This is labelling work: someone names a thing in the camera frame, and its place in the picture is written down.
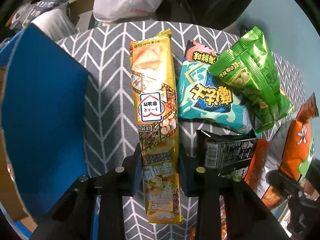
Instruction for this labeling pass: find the teal chip bag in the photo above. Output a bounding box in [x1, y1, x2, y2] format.
[177, 40, 252, 134]

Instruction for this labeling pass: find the blue cardboard box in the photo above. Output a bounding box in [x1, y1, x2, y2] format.
[1, 25, 88, 222]

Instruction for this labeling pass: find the orange green snack bag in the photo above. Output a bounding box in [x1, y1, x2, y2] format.
[260, 92, 320, 210]

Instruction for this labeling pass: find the black snack bag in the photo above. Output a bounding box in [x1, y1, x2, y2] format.
[196, 129, 258, 178]

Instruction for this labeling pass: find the green pea snack bag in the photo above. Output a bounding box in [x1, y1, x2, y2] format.
[208, 27, 293, 133]

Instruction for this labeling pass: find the black office chair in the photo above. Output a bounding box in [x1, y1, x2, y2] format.
[156, 0, 252, 30]

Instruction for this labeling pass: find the long yellow snack pack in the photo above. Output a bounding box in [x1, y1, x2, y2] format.
[130, 29, 183, 224]

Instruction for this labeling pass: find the red orange snack bag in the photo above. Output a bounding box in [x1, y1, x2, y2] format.
[244, 138, 269, 191]

